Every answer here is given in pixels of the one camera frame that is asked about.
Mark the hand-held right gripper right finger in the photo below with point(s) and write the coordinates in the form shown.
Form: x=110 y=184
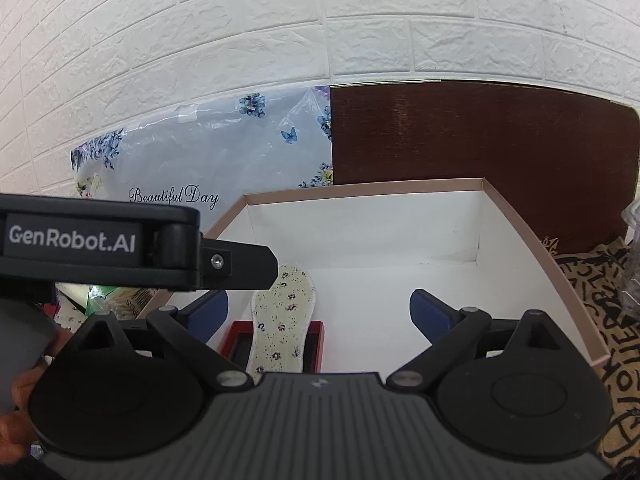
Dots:
x=429 y=312

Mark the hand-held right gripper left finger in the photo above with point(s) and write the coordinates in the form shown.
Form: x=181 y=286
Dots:
x=211 y=311

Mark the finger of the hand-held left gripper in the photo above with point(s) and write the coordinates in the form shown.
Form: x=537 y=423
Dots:
x=240 y=265

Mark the pink-edged white cardboard box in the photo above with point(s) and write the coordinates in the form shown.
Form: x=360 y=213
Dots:
x=375 y=240

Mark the person's left hand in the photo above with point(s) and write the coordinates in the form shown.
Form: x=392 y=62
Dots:
x=22 y=405

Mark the small red box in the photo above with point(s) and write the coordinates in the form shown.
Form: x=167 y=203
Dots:
x=235 y=340

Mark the green printed packet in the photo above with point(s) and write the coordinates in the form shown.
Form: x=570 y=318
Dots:
x=125 y=300

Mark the floral fabric insole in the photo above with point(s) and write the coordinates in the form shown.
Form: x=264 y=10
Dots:
x=282 y=320

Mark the floral plastic bag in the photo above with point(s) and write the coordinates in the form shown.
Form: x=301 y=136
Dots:
x=200 y=160

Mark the dark brown wooden board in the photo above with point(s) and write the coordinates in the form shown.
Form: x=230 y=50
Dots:
x=475 y=140

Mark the tan cloth with black letters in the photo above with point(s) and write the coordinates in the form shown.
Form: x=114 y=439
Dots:
x=620 y=360

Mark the clear plastic container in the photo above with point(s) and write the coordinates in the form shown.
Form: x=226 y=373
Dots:
x=632 y=260

